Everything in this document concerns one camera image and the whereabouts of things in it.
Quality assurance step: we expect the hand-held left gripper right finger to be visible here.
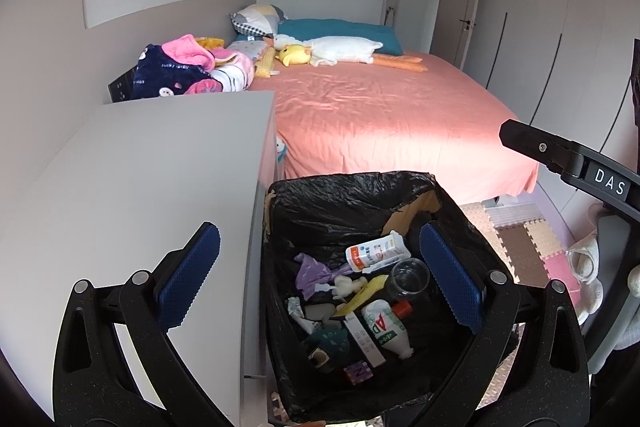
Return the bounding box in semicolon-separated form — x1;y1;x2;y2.
419;223;592;427

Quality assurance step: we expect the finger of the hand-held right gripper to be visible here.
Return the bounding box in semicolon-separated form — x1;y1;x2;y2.
499;118;583;182

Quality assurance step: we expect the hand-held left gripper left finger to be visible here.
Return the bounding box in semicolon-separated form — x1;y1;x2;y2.
52;222;226;427

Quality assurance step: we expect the clear plastic cup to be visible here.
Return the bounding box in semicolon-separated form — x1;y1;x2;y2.
390;258;431;305

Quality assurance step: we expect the white cardboard package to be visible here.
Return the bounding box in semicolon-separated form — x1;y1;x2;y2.
345;231;412;273

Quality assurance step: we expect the white bottle with green label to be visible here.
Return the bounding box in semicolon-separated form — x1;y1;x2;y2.
361;299;415;360

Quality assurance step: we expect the white and pink thermometer box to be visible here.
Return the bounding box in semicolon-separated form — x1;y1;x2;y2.
344;311;387;368

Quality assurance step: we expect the purple wrapper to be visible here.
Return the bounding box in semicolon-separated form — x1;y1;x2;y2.
294;253;351;298

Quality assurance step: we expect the bin with black bag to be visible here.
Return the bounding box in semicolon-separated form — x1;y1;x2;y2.
264;171;518;424

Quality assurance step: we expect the person's right hand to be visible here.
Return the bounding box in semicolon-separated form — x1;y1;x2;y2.
566;232;640;325

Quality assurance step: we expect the foam floor mat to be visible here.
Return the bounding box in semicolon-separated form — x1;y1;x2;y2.
457;202;581;298

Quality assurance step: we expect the white wardrobe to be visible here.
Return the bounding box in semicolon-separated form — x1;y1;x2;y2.
482;0;640;158

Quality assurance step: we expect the dark panel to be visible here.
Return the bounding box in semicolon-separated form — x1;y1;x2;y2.
632;38;640;128

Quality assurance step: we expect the bed with pink sheet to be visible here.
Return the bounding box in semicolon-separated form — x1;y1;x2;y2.
252;52;540;208

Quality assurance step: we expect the navy printed blanket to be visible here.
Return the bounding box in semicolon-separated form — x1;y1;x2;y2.
132;44;223;100

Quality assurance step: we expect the black box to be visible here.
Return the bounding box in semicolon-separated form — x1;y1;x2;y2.
107;67;138;102

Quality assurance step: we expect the white and pink striped cloth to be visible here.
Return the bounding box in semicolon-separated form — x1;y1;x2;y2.
210;49;256;92

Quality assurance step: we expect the white goose plush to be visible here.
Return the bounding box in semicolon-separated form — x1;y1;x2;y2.
274;34;428;74

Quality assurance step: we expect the yellow corn plush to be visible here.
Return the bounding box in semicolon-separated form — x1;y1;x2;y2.
254;46;276;78

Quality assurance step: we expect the teal pillow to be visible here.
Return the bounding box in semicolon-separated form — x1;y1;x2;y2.
277;19;403;56

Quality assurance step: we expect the grey patterned pillow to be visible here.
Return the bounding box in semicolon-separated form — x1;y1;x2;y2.
227;39;268;58

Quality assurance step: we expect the yellow duck plush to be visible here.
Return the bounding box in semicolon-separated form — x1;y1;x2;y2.
277;44;313;68

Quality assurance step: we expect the patchwork pillow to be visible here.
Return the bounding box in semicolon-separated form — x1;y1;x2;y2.
231;4;290;38

